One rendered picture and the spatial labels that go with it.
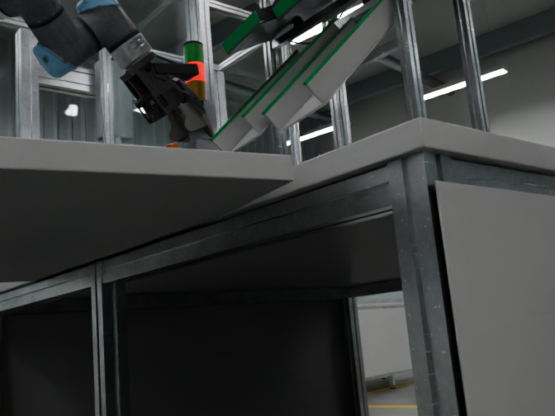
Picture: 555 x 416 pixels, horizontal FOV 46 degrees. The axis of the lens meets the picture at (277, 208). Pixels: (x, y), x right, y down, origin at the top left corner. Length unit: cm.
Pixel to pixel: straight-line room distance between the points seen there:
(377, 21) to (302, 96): 17
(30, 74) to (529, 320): 206
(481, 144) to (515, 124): 1179
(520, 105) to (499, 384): 1193
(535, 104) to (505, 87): 67
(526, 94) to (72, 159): 1207
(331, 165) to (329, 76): 29
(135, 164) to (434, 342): 32
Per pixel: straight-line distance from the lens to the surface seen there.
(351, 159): 67
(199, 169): 64
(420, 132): 62
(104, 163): 61
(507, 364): 67
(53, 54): 132
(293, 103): 107
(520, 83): 1263
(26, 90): 244
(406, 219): 63
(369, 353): 682
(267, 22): 115
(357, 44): 102
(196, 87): 164
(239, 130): 118
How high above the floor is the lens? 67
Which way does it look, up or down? 11 degrees up
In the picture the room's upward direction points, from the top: 5 degrees counter-clockwise
